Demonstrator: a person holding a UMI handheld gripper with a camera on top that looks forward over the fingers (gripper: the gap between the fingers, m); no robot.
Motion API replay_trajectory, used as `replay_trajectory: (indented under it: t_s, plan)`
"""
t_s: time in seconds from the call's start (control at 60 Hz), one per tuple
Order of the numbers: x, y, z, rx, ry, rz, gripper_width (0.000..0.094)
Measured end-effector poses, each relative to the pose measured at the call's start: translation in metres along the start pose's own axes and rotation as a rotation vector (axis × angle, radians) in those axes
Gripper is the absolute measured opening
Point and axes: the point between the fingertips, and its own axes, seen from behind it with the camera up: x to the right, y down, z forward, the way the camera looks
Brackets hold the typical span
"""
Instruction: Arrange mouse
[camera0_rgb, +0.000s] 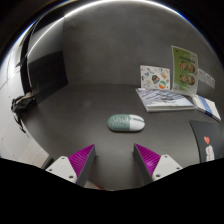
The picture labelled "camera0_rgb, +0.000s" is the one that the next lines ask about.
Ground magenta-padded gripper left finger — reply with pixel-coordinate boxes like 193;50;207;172
45;143;97;188

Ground black bag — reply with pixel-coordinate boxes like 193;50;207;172
10;93;38;134

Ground white wall plates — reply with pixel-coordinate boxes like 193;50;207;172
197;68;217;90

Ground green and white computer mouse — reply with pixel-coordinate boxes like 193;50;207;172
107;113;146;133

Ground white book with blue stripe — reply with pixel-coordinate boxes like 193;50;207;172
192;94;222;123

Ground grey and white magazine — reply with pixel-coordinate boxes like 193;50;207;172
135;87;196;113

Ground white sticker sheet card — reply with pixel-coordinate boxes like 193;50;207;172
139;64;171;91

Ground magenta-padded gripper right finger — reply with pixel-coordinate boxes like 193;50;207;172
133;143;184;186

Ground green food flyer stand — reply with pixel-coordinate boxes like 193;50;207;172
171;45;200;98

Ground black mouse pad, heart print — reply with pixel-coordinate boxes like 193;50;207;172
189;119;224;163

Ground black flat panel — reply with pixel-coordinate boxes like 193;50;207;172
26;49;69;104

